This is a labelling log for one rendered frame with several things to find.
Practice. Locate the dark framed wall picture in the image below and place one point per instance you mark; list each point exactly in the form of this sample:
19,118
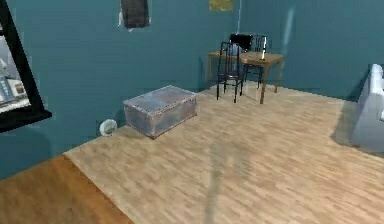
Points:
134,13

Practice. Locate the white round ball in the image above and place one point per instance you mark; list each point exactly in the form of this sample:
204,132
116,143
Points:
108,127

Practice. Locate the brown wooden table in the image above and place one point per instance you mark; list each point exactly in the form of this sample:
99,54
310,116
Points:
266,60

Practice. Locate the grey metal trunk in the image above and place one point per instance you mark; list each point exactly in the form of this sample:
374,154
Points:
160,110

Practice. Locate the black framed window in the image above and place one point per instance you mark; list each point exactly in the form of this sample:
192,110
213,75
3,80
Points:
20,83

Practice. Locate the yellow wall picture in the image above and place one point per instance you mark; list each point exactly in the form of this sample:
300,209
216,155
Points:
221,4

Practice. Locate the black slatted chair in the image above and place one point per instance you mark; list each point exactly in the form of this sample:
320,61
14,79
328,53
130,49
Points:
228,71
257,50

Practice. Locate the pale blue sofa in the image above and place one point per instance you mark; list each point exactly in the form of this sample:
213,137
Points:
370,110

